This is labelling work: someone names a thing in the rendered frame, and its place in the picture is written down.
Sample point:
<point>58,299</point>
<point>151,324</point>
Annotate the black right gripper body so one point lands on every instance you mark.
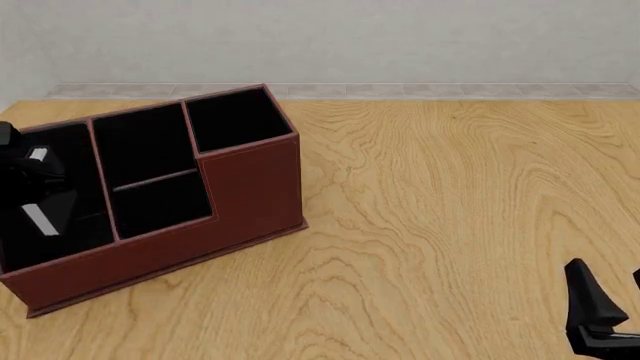
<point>605,342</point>

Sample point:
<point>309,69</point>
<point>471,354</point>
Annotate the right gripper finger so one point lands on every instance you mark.
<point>637,280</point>
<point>590,300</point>

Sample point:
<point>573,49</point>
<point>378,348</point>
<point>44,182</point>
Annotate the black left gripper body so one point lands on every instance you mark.
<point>40,219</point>

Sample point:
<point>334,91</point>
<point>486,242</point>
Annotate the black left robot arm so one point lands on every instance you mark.
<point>11,165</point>

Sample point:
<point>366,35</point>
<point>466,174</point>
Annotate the red-brown desk caddy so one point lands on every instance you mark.
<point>250,187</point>

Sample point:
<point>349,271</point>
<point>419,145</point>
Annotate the small pale grey plate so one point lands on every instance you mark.
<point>38,154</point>

